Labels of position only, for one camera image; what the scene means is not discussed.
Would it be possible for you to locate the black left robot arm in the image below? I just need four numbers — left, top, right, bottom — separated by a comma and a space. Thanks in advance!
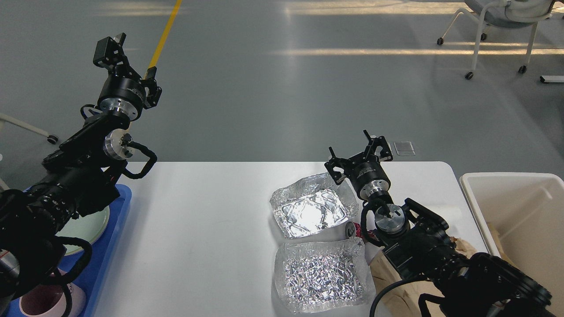
0, 33, 163, 317

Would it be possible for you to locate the upper aluminium foil tray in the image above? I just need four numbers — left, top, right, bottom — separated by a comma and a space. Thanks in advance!
269, 172, 359, 239

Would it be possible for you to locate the blue plastic tray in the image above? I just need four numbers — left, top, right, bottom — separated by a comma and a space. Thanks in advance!
0, 184, 132, 317

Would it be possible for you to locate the white chair at left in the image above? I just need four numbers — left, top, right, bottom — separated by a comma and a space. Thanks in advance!
0, 113, 59, 192

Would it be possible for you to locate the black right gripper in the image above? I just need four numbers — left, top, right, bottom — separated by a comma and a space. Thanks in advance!
324, 130, 393, 201

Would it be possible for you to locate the lower aluminium foil tray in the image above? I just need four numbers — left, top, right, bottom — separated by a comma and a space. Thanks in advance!
273, 237, 375, 313

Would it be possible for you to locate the white bar on floor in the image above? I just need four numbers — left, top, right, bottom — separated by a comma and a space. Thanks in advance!
539, 75, 564, 84

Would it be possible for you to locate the white plastic bin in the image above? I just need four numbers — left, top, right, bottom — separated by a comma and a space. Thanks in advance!
460, 172, 564, 317

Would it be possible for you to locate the white office chair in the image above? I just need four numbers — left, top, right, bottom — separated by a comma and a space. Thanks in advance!
436, 0, 555, 80

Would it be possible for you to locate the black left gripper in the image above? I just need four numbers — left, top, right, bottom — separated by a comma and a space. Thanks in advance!
93, 33, 163, 120

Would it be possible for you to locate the crushed red soda can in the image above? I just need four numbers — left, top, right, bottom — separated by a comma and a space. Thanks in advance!
345, 221, 364, 239

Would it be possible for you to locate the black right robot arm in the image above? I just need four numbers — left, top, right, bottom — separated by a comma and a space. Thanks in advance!
324, 130, 552, 317

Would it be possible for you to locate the aluminium foil tray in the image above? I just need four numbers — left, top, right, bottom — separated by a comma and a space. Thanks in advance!
269, 172, 359, 239
273, 237, 375, 313

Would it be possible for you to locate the light green plate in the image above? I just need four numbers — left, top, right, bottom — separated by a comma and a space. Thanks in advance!
56, 206, 110, 244

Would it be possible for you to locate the brown paper bag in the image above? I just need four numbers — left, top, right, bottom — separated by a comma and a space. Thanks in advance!
369, 237, 479, 317

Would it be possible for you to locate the pink mug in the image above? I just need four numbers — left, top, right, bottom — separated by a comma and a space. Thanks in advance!
19, 283, 86, 317

